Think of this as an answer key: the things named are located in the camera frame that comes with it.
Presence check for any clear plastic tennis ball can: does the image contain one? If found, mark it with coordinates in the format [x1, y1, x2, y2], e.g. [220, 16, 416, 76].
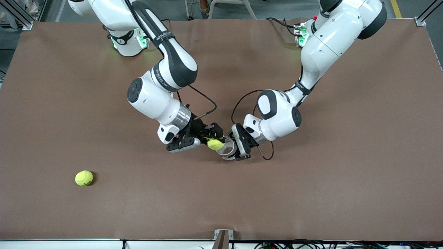
[215, 135, 240, 161]

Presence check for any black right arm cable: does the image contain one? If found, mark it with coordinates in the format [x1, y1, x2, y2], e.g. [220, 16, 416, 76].
[125, 0, 218, 121]

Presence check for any tangled black cable bundle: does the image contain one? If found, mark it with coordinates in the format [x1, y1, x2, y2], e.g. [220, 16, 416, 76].
[254, 239, 443, 249]

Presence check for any yellow-green tennis ball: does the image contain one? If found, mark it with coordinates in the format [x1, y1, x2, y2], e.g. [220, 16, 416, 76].
[207, 137, 225, 151]
[75, 170, 94, 186]

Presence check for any aluminium frame corner post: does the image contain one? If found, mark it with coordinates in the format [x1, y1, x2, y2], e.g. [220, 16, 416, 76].
[415, 0, 443, 27]
[0, 0, 34, 31]

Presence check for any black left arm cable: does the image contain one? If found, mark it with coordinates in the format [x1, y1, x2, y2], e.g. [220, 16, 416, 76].
[231, 89, 274, 161]

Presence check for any white stool frame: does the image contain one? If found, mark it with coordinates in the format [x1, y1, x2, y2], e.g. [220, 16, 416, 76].
[185, 0, 257, 20]

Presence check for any black left base cable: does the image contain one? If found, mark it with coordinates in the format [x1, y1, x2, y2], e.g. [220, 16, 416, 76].
[266, 17, 299, 37]

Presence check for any aluminium camera mount post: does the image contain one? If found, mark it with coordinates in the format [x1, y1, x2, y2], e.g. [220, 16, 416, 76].
[214, 229, 234, 249]

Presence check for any brown table cover mat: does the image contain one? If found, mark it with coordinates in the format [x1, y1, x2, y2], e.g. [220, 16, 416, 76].
[0, 17, 443, 242]

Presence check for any white table edge rail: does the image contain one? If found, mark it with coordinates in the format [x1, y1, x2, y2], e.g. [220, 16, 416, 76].
[0, 238, 443, 249]

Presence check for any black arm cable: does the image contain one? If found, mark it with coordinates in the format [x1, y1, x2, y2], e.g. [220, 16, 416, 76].
[125, 0, 218, 121]
[231, 89, 274, 161]

